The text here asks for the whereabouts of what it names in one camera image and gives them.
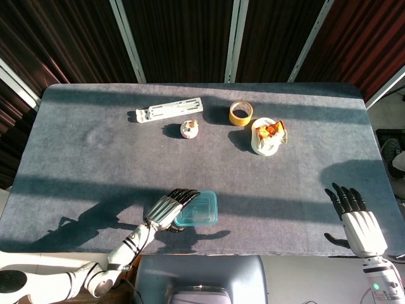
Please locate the white plastic slotted bracket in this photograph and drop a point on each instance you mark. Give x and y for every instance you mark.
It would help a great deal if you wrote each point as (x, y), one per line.
(171, 109)

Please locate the grey robot torso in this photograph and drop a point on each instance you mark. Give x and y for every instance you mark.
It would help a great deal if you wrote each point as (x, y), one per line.
(202, 272)

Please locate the white metal frame post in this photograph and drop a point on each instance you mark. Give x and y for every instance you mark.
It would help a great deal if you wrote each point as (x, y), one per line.
(128, 38)
(235, 38)
(19, 84)
(308, 44)
(386, 90)

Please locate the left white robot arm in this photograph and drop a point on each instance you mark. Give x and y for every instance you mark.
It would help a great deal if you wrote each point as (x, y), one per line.
(126, 247)

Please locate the black shoe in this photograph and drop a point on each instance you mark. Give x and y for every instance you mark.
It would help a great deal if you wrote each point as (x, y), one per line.
(390, 150)

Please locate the right black-grey robot hand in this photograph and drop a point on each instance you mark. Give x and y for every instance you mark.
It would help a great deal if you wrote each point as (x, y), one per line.
(364, 231)

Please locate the browned toast piece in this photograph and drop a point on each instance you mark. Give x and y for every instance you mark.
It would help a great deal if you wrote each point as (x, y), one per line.
(269, 130)

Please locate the black plastic tray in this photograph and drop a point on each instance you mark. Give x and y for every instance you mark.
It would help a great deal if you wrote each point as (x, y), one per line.
(386, 133)

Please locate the clear plastic container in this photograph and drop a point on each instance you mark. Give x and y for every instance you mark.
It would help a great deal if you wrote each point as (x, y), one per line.
(202, 210)

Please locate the yellow tape roll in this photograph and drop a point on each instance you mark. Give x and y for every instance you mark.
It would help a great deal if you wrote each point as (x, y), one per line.
(234, 119)

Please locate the left black-grey robot hand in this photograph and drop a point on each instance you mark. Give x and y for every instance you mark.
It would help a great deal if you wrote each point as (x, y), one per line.
(164, 212)

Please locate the blue-grey table cloth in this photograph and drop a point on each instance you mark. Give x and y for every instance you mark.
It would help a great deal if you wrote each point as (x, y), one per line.
(95, 158)

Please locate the light grey chest housing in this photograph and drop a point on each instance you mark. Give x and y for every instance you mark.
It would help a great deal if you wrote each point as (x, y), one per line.
(202, 296)

